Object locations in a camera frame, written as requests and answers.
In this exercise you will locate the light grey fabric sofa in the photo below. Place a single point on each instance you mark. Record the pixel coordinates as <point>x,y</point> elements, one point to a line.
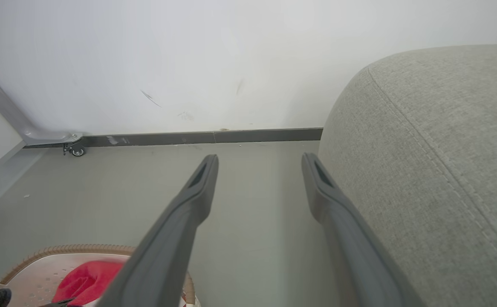
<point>436,179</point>

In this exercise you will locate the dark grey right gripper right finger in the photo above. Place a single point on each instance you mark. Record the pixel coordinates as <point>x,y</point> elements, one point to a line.
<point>355,251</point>

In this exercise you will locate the small black caster wheel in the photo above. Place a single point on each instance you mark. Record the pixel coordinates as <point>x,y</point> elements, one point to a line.
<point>77,151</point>

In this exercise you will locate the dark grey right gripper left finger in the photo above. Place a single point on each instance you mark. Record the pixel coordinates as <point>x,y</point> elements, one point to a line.
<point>163,247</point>

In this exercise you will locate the dark baseboard strip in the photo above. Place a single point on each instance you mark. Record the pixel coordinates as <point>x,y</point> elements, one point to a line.
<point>231,136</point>

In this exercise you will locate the plain red garment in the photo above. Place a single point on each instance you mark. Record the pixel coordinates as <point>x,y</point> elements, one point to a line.
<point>88,279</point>

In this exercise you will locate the white perforated laundry basket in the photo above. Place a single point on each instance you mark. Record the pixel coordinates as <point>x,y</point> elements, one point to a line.
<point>35,277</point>

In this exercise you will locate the grey partition base rail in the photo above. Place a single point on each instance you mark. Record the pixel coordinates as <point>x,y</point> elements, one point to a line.
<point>1,183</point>

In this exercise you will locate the metal partition frame with caster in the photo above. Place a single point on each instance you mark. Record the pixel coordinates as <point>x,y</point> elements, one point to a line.
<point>14,117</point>

